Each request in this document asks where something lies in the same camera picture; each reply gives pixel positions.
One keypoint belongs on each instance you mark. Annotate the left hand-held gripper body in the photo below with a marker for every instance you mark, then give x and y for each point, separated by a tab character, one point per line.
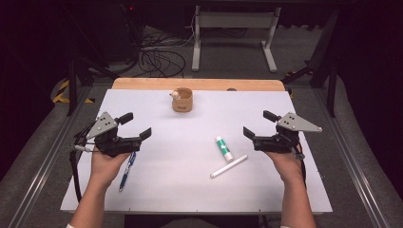
107	142

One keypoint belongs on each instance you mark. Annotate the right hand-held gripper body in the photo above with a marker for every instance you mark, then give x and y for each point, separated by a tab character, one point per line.
285	139

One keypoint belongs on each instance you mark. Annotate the green and white tube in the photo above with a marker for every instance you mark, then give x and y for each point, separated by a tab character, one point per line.
224	149

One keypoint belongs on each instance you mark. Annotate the blue pen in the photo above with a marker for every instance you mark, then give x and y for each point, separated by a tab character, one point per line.
127	171

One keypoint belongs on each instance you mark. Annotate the white marker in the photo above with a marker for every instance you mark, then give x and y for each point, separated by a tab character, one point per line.
228	166

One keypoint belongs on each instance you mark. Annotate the tan pen holder with bear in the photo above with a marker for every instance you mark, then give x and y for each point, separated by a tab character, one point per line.
182	103

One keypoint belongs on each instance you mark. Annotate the person's left hand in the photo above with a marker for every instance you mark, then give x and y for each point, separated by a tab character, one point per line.
106	169

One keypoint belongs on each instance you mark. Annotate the person's right hand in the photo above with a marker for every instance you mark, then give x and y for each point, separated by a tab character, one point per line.
286	166

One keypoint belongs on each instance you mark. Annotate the black metal stand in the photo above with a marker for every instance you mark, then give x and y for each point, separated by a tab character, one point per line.
331	85
72	85

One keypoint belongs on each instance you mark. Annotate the white foam board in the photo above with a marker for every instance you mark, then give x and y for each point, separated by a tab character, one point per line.
190	177

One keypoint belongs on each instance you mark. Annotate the black computer tower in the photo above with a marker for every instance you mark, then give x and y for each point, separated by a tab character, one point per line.
123	31

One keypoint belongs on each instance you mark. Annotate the person's right white sleeve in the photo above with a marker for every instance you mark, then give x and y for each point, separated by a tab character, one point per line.
285	226

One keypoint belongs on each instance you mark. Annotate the person's white sleeve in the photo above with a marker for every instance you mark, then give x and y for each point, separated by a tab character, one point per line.
69	226
285	226

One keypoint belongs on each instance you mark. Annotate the person's left white sleeve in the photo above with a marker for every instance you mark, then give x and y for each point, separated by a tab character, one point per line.
69	226

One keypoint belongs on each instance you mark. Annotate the metal floor rail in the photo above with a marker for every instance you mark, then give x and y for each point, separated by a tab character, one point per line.
351	164
47	164

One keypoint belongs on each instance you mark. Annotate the white desk frame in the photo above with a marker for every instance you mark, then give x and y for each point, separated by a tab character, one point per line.
234	19

